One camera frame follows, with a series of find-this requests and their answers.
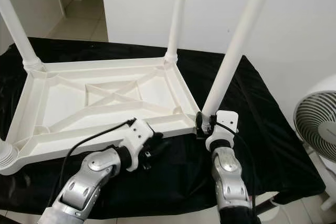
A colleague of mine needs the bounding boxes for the white plastic children table top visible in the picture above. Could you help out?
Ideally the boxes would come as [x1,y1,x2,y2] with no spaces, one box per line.
[0,54,205,176]

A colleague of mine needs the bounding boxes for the black table cloth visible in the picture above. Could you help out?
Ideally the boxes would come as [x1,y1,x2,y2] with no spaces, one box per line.
[0,37,327,217]

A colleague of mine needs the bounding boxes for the white standing fan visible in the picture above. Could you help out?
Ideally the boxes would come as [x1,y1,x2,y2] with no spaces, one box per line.
[293,74,336,212]

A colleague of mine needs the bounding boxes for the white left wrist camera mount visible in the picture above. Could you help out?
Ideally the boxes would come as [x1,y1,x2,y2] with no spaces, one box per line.
[120,118,155,171]

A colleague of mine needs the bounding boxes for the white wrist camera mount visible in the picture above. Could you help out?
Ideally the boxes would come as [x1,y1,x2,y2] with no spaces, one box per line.
[120,118,155,171]
[205,110,239,152]

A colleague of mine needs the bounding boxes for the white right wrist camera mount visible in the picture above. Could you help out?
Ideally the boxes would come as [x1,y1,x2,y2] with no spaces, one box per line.
[205,110,239,152]

